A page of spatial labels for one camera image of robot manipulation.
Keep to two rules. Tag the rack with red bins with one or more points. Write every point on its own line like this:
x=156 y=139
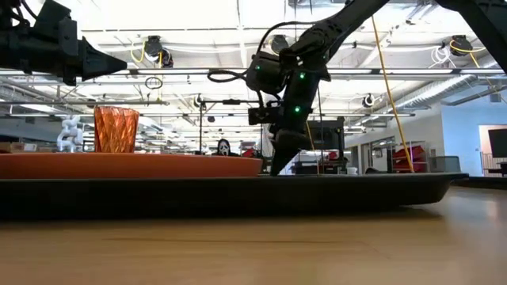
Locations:
x=408 y=154

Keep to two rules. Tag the orange plate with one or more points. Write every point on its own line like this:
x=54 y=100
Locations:
x=119 y=166

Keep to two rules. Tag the red bin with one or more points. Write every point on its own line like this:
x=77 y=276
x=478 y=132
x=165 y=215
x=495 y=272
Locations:
x=248 y=152

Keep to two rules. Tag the black aluminium table frame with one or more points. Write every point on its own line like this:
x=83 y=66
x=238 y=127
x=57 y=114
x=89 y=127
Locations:
x=483 y=182

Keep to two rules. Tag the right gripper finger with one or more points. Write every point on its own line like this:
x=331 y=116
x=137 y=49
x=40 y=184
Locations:
x=287 y=150

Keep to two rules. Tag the black monitor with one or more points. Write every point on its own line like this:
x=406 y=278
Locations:
x=330 y=136

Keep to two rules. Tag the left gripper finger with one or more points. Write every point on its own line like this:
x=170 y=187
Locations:
x=99 y=61

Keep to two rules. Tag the black metal stand frame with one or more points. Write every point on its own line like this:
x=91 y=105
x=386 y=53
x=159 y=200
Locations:
x=200 y=126

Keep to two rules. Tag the orange faceted plastic cup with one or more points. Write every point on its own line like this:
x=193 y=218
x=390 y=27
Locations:
x=117 y=130

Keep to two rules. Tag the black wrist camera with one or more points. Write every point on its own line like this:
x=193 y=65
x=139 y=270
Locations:
x=261 y=115

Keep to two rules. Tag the person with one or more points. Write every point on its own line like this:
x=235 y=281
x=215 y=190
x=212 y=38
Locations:
x=223 y=148

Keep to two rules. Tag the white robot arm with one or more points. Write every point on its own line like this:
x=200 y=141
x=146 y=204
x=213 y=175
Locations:
x=71 y=134

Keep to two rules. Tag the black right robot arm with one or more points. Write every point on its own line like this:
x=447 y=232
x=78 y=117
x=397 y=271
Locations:
x=328 y=31

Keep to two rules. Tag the black plastic tray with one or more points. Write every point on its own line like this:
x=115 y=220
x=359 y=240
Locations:
x=277 y=194

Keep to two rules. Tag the cardboard box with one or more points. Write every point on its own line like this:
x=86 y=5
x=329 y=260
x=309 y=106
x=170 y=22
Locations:
x=16 y=147

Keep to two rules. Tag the black wall screen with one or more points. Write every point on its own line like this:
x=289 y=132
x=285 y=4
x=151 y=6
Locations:
x=498 y=142

